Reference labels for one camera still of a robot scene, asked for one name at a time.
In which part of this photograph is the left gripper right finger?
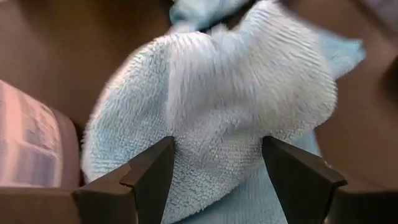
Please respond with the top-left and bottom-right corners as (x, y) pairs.
(262, 136), (398, 224)

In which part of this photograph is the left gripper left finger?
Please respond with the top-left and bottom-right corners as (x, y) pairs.
(0, 136), (176, 224)

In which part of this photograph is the spray bottle with blue cap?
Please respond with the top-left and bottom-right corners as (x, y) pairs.
(0, 79), (81, 189)

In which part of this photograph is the blue microfiber towel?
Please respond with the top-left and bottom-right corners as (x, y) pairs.
(80, 0), (368, 224)

